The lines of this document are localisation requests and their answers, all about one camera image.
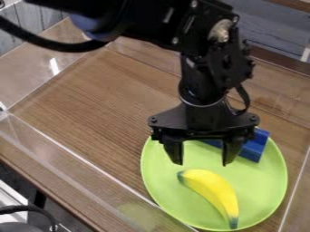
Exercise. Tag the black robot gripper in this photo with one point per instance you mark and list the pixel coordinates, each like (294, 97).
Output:
(215, 122)

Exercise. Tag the yellow toy banana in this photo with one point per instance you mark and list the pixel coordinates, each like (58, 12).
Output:
(216, 191)

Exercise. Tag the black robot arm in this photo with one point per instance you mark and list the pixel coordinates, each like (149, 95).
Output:
(199, 29)

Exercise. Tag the green round plate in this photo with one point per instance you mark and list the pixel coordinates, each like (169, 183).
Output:
(259, 182)

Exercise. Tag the blue plastic block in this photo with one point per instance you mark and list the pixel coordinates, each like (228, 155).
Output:
(252, 147)

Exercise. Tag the clear acrylic enclosure wall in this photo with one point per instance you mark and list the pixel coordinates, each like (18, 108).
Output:
(76, 127)

